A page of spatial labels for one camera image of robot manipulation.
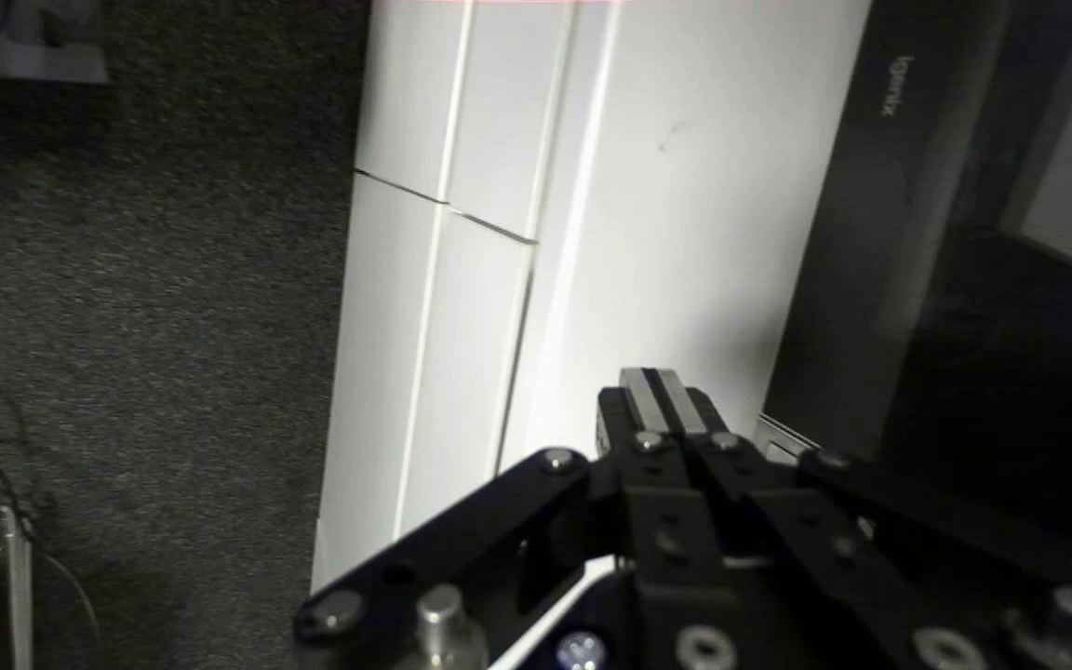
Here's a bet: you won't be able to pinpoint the silver microwave oven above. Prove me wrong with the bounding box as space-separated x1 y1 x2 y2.
760 0 1072 550

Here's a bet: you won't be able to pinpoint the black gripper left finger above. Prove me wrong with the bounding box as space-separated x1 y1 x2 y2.
290 364 677 650

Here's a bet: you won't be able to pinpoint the white lower cabinets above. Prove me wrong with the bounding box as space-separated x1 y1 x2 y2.
307 0 625 594

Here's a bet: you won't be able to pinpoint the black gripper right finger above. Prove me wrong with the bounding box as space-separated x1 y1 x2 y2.
661 364 1072 670

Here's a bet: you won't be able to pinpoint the grey robot mounting table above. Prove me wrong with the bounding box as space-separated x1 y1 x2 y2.
0 0 115 89

